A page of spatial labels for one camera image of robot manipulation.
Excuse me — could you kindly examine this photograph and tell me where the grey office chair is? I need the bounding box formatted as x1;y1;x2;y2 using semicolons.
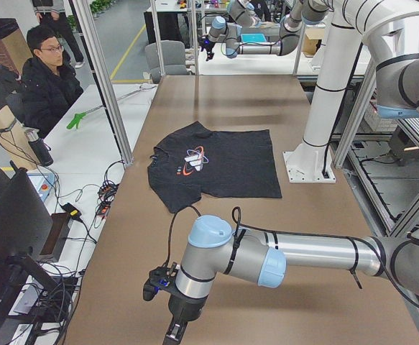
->
144;40;188;83

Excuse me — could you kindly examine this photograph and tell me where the blue teach pendant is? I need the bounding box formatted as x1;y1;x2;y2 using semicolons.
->
27;172;55;202

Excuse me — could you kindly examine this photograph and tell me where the aluminium frame post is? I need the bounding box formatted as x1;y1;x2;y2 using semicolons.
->
69;1;133;167

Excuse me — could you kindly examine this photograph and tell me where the black computer monitor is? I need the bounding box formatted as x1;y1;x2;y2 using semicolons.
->
0;168;57;328

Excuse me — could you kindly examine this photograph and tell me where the black thermos bottle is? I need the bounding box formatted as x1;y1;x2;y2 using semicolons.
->
24;127;53;167

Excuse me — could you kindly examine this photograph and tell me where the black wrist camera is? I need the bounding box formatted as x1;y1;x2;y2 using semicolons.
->
142;262;178;301

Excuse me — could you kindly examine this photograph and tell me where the orange grey usb hub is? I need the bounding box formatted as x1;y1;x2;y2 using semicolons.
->
96;201;111;219
98;180;119;198

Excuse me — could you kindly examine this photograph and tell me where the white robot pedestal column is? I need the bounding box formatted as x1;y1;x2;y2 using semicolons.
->
284;1;377;183

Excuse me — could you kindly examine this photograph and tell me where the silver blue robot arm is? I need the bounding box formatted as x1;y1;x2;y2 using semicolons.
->
164;1;419;344
198;1;331;60

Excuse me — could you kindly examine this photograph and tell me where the seated man in black jacket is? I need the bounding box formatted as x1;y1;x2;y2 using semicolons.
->
22;25;83;139

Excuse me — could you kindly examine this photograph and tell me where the green grabber stick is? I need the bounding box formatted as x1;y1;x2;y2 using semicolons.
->
66;84;158;130

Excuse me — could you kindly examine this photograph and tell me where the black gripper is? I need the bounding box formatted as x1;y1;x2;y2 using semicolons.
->
162;295;204;345
201;35;213;54

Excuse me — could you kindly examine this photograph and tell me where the black printed t-shirt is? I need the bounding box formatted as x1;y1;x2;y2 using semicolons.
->
147;121;282;213

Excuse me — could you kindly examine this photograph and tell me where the black power adapter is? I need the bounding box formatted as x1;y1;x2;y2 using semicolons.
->
61;203;81;221

